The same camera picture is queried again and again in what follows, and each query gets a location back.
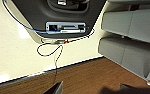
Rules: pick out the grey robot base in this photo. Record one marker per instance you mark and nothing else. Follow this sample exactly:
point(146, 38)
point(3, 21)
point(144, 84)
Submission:
point(34, 10)

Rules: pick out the small red connector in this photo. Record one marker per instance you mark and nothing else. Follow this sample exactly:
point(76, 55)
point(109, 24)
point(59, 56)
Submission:
point(66, 42)

